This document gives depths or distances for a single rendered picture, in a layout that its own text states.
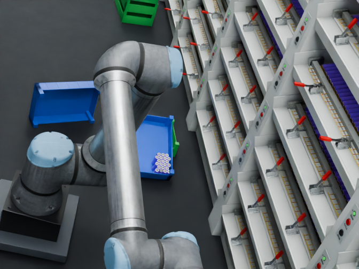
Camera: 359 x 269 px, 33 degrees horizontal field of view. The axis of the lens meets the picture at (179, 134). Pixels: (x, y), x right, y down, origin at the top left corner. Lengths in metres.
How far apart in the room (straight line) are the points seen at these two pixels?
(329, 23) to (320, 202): 0.57
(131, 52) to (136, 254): 0.57
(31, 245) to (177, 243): 0.92
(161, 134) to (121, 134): 1.34
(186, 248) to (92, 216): 1.09
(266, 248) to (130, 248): 0.87
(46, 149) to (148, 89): 0.51
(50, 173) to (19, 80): 1.10
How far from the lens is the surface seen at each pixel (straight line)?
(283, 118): 2.19
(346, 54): 1.89
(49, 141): 2.17
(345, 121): 1.88
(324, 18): 2.06
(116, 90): 1.63
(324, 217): 1.87
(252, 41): 2.59
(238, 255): 2.42
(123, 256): 1.44
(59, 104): 2.95
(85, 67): 3.37
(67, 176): 2.17
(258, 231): 2.27
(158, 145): 2.87
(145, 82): 1.75
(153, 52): 1.73
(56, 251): 2.32
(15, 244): 2.32
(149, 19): 3.92
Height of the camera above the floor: 1.84
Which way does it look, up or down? 36 degrees down
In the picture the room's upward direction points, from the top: 21 degrees clockwise
